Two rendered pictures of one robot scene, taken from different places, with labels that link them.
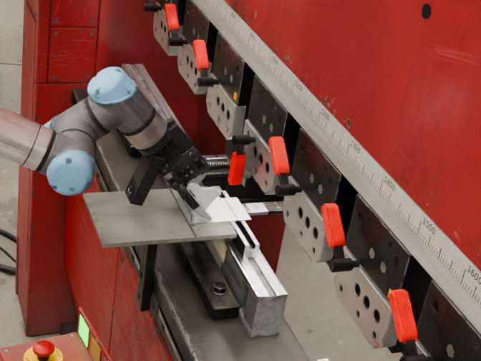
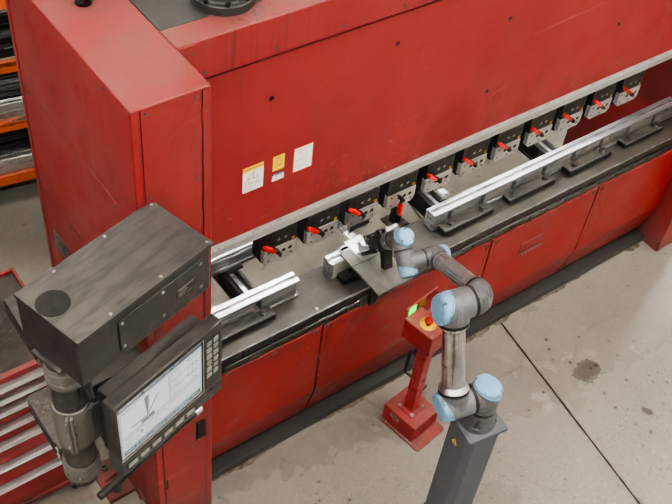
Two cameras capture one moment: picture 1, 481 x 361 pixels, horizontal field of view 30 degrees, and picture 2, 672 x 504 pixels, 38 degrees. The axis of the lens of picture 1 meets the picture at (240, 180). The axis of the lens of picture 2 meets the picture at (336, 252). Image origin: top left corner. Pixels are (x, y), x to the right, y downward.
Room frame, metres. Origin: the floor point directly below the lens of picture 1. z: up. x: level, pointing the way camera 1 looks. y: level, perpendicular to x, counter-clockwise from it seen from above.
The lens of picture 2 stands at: (2.46, 2.77, 3.94)
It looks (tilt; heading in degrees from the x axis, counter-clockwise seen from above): 46 degrees down; 253
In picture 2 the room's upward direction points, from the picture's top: 8 degrees clockwise
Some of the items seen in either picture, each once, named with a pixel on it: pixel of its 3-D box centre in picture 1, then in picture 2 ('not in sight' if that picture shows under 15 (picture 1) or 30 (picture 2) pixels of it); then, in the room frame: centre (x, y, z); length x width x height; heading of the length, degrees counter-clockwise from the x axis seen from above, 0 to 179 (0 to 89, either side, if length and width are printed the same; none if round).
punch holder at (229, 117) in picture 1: (243, 87); (357, 201); (1.58, 0.02, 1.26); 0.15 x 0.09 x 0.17; 25
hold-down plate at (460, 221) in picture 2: not in sight; (466, 218); (0.98, -0.19, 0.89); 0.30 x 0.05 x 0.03; 25
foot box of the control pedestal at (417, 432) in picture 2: not in sight; (413, 417); (1.23, 0.30, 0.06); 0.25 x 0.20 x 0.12; 123
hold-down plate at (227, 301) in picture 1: (202, 267); (368, 266); (1.49, 0.05, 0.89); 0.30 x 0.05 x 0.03; 25
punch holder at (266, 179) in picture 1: (283, 135); (396, 184); (1.39, -0.06, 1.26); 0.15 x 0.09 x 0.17; 25
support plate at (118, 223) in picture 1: (158, 215); (376, 266); (1.49, 0.15, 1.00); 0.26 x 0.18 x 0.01; 115
